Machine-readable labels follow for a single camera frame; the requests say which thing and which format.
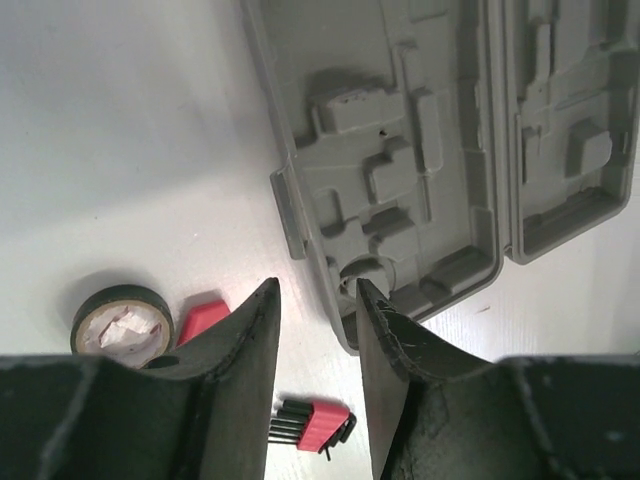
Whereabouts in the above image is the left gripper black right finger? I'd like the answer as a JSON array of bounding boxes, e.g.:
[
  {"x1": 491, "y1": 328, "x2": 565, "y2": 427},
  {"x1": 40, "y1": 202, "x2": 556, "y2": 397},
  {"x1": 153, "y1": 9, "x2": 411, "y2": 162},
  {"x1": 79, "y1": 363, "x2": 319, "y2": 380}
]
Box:
[{"x1": 356, "y1": 280, "x2": 639, "y2": 479}]

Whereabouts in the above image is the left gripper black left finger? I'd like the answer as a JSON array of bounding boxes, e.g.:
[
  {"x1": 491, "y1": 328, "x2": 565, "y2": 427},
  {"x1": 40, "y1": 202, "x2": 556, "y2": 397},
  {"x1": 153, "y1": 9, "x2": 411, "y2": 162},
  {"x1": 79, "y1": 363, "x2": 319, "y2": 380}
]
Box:
[{"x1": 1, "y1": 278, "x2": 281, "y2": 479}]

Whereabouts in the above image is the red hex key set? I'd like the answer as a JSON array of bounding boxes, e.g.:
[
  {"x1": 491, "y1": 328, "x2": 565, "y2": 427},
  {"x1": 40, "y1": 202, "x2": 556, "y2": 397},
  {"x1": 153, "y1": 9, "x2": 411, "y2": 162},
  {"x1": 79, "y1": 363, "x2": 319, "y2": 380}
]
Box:
[{"x1": 267, "y1": 398, "x2": 358, "y2": 461}]

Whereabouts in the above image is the grey plastic tool case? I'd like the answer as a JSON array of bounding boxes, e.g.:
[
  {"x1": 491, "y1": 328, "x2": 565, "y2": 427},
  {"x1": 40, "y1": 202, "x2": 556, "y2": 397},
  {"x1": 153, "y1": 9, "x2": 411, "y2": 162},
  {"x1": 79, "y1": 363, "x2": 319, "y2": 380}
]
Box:
[{"x1": 242, "y1": 1, "x2": 639, "y2": 354}]

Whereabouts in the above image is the red black utility knife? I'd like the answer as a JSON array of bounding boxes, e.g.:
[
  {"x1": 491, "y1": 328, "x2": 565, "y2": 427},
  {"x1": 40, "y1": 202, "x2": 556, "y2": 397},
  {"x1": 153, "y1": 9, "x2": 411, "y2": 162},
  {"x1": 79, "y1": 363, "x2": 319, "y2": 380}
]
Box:
[{"x1": 176, "y1": 290, "x2": 231, "y2": 347}]

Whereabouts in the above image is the black tape roll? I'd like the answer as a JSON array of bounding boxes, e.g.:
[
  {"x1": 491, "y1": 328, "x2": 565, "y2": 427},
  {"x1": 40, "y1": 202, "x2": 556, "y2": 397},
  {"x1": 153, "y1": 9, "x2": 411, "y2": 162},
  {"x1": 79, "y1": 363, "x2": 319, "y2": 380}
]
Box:
[{"x1": 70, "y1": 284, "x2": 175, "y2": 368}]

